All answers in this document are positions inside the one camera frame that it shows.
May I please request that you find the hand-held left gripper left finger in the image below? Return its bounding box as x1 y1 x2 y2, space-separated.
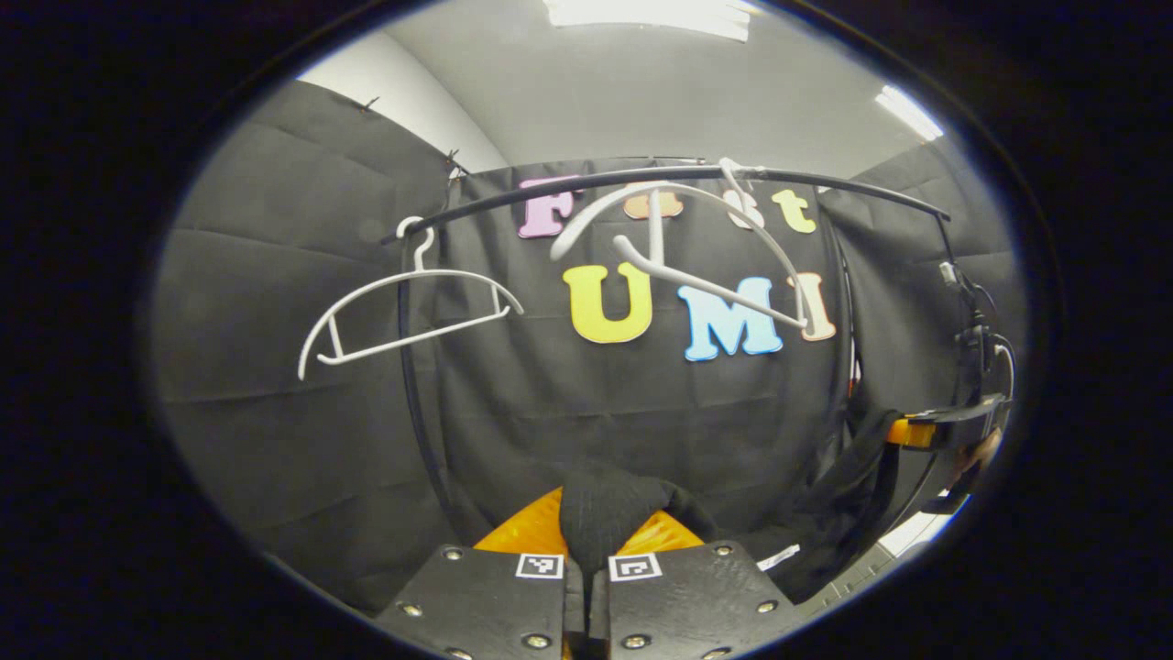
374 486 571 660

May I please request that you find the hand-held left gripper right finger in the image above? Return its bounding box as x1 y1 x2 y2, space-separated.
600 509 802 660

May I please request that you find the black knit garment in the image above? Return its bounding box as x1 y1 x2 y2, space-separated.
559 408 917 606

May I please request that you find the white clothes hanger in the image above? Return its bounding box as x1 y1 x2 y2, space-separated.
550 158 812 331
298 216 525 381

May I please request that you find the empty white clothes hanger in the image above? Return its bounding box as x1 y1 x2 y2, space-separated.
298 216 525 381

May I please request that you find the black clothes rack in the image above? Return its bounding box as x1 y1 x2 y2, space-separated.
380 163 972 551

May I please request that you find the white flat panel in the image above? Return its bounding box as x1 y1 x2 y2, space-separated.
878 511 965 560

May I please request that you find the ceiling light panel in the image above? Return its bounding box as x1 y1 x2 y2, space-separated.
875 84 945 141
543 0 762 42

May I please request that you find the black backdrop cloth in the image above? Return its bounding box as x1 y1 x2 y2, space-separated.
151 78 1027 615

